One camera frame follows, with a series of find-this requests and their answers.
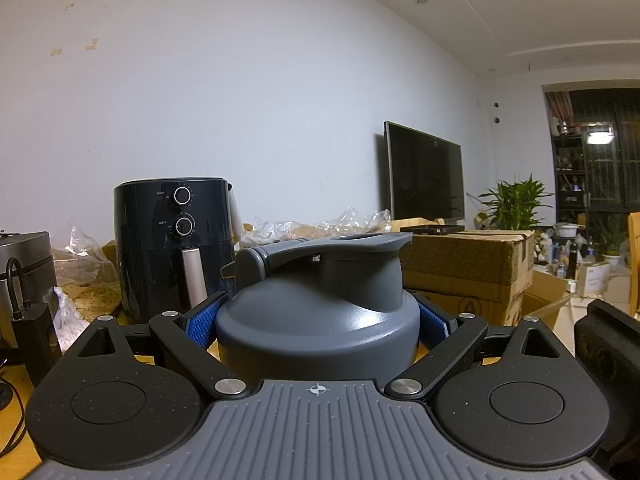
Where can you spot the grey rice cooker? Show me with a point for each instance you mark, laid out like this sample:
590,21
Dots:
30,270

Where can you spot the grey bottle lid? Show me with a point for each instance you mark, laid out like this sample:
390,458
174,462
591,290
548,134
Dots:
320,330

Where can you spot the clear plastic food bag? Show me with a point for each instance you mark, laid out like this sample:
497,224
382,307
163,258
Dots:
310,230

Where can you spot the white carton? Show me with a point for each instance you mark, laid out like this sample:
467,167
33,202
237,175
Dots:
594,280

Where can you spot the black air fryer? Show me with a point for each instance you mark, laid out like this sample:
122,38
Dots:
145,260

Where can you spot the white lidded pot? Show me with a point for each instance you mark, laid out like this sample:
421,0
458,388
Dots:
566,230

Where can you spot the black cluttered shelf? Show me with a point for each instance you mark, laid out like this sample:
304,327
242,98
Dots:
570,172

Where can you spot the taped cardboard box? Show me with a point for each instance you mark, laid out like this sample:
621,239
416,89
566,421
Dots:
465,265

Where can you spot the green potted plant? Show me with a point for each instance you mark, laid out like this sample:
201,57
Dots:
515,205

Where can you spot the dark grilled window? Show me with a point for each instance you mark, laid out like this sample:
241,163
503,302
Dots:
610,160

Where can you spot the small potted plant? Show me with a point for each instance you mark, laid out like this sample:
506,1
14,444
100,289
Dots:
610,245

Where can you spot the open cardboard box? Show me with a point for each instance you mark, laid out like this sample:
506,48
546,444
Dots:
542,287

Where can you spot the black rectangular frame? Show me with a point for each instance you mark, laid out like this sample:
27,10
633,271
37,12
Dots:
440,230

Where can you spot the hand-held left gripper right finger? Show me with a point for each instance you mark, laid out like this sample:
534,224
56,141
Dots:
435,321

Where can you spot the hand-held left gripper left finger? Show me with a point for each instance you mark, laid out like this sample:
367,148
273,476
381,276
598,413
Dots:
200,322

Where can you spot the black power bank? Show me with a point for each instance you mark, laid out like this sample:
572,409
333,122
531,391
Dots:
37,345

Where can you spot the black flat television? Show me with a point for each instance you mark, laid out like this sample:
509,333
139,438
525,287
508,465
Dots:
425,175

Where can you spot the plastic bag of brown flakes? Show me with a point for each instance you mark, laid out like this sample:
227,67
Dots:
85,285

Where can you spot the wooden chair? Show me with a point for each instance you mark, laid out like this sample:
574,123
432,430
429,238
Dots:
634,260

